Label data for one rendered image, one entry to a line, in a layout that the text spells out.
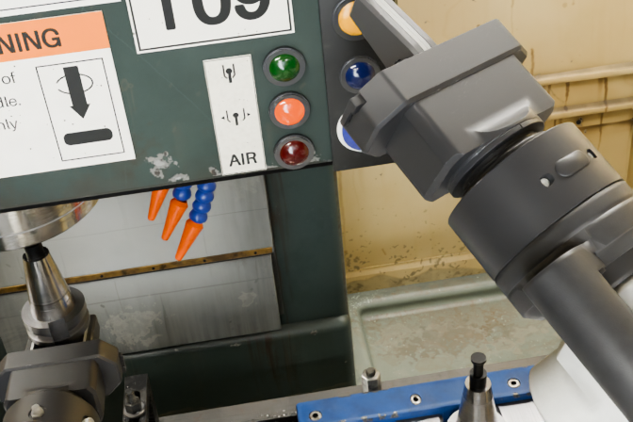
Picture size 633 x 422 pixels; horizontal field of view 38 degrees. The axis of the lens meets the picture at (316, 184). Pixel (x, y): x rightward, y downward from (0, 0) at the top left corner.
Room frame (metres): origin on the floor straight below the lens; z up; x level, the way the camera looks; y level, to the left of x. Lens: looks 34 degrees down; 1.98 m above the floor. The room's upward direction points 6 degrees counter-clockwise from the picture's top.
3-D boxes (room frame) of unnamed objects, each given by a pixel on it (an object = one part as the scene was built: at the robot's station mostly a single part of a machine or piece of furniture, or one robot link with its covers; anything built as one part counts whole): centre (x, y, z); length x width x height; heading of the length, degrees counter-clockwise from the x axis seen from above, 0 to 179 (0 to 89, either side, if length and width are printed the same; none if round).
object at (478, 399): (0.64, -0.14, 1.26); 0.04 x 0.04 x 0.07
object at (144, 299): (1.16, 0.31, 1.16); 0.48 x 0.05 x 0.51; 94
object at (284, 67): (0.53, 0.01, 1.71); 0.02 x 0.01 x 0.02; 94
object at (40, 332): (0.72, 0.28, 1.37); 0.06 x 0.06 x 0.03
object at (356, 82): (0.53, -0.04, 1.70); 0.02 x 0.01 x 0.02; 94
